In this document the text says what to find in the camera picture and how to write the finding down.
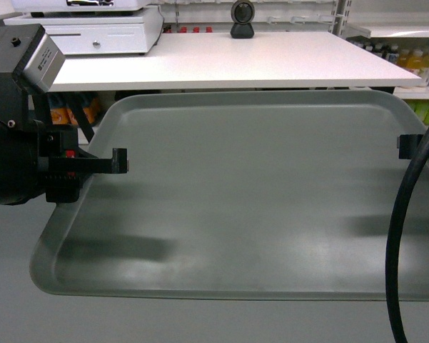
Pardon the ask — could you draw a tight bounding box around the white receipt printer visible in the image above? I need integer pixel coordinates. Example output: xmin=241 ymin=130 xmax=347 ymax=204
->
xmin=11 ymin=0 xmax=151 ymax=13

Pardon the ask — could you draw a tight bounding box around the grey rectangular serving tray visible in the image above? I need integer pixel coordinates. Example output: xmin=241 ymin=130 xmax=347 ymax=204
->
xmin=30 ymin=90 xmax=425 ymax=300

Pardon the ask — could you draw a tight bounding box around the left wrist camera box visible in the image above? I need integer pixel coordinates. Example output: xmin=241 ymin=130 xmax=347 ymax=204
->
xmin=0 ymin=24 xmax=65 ymax=94

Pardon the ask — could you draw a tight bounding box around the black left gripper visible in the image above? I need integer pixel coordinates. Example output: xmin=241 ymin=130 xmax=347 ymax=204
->
xmin=39 ymin=125 xmax=129 ymax=203

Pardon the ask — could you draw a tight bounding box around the black cable right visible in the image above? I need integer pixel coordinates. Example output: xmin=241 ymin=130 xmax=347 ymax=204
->
xmin=385 ymin=106 xmax=429 ymax=343

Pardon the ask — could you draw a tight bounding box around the black round barcode scanner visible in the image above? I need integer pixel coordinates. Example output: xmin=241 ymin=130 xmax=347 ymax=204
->
xmin=230 ymin=0 xmax=255 ymax=39

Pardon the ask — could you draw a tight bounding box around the white checkout counter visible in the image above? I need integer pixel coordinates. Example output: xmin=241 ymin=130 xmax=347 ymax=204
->
xmin=51 ymin=31 xmax=420 ymax=92

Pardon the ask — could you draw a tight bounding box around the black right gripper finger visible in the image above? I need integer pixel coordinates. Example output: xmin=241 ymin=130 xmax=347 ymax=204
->
xmin=397 ymin=134 xmax=423 ymax=160

